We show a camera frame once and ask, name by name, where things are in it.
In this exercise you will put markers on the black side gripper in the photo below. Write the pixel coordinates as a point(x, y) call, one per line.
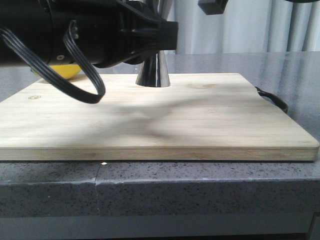
point(41, 25)

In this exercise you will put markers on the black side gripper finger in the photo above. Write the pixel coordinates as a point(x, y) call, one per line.
point(212, 7)
point(142, 32)

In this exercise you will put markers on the silver double jigger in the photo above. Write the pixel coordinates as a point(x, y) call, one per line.
point(153, 71)

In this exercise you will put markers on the grey curtain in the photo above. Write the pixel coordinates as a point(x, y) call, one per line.
point(247, 26)

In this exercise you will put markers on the yellow lemon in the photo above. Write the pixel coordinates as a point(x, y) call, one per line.
point(66, 71)

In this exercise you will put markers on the wooden cutting board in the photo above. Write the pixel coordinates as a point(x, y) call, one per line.
point(205, 116)

